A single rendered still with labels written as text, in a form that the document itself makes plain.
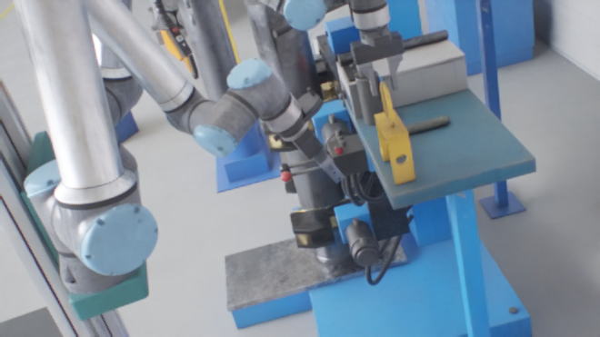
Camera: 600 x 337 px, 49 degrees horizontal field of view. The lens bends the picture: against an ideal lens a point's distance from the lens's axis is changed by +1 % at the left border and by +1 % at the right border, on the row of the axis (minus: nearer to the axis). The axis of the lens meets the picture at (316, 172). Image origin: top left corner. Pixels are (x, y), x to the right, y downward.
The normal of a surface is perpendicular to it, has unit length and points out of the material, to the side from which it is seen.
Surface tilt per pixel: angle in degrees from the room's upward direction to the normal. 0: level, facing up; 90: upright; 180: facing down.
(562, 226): 0
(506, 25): 90
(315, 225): 0
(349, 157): 90
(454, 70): 90
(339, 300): 0
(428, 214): 90
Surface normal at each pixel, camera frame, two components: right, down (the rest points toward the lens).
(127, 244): 0.63, 0.35
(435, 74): 0.15, 0.48
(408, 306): -0.22, -0.84
